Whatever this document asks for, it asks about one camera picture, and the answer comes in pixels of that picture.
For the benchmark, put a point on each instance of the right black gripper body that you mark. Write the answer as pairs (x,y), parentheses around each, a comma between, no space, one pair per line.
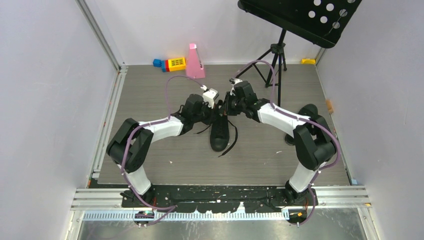
(234,106)

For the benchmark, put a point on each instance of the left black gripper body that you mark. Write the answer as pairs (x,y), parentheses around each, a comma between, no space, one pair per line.
(204,115)

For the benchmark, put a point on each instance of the black canvas shoe with laces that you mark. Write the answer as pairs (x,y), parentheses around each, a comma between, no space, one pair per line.
(219,136)

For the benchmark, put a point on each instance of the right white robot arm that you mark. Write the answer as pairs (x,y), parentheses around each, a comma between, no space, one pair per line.
(313,141)

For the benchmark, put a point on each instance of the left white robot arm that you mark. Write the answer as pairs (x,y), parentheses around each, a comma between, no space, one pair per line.
(130,145)

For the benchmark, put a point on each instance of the pink metronome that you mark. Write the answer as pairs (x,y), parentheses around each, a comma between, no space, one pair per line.
(194,66)

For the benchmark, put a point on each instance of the yellow toy block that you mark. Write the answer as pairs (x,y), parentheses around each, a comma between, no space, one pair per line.
(174,64)

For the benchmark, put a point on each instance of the blue toy block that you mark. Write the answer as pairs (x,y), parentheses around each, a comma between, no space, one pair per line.
(157,63)

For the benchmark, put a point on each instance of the yellow corner piece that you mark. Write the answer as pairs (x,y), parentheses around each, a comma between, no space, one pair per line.
(308,61)

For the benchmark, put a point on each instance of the small orange block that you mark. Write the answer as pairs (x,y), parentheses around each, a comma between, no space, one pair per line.
(329,106)

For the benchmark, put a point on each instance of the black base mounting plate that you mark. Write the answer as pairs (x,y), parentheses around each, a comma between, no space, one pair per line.
(219,199)

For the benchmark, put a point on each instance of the black music stand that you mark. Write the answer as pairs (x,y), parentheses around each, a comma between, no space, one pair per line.
(320,22)

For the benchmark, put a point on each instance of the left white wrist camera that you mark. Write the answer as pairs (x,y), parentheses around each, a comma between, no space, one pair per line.
(209,96)

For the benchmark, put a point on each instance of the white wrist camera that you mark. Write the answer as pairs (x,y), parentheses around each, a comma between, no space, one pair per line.
(234,81)
(209,96)

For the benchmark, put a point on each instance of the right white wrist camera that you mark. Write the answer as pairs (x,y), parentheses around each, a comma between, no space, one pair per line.
(234,81)

